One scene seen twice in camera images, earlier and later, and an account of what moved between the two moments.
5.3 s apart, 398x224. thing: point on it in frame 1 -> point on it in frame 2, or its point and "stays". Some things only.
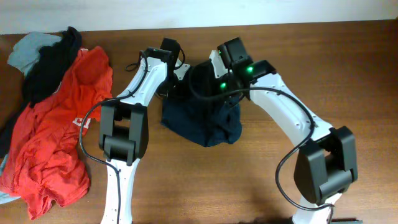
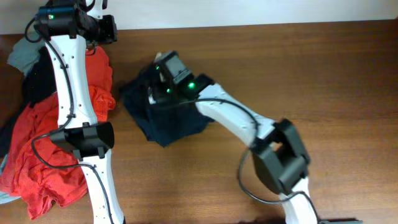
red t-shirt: (42, 159) stays
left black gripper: (163, 92) -> (111, 35)
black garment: (53, 62) stays
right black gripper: (215, 90) -> (156, 88)
